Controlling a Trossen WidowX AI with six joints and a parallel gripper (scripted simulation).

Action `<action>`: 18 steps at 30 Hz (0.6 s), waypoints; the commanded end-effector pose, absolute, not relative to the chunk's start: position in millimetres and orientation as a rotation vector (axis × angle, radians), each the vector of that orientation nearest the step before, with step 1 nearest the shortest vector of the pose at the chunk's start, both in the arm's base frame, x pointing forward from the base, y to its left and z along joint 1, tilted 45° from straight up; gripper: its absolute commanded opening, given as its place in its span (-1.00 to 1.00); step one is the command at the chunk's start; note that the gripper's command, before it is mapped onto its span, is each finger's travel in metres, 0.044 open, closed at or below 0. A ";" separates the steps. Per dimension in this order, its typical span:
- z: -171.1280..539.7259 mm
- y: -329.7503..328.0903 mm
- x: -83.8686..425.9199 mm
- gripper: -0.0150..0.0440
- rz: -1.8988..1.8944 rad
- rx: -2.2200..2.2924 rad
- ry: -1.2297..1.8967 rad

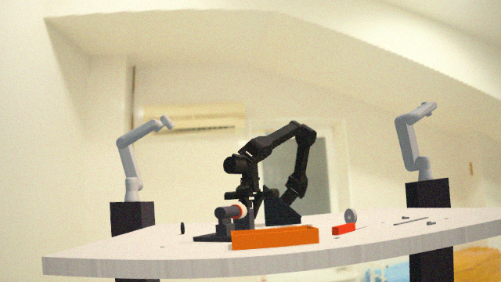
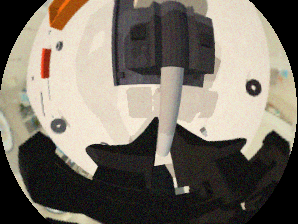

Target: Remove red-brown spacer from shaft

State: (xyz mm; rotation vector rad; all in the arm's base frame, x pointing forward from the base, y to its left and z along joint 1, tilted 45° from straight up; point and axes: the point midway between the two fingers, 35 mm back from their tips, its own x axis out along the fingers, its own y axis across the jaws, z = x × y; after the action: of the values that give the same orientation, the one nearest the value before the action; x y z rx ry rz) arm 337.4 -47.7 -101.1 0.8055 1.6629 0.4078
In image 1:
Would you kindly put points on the orange rectangular box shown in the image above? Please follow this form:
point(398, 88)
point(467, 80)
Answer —
point(273, 238)

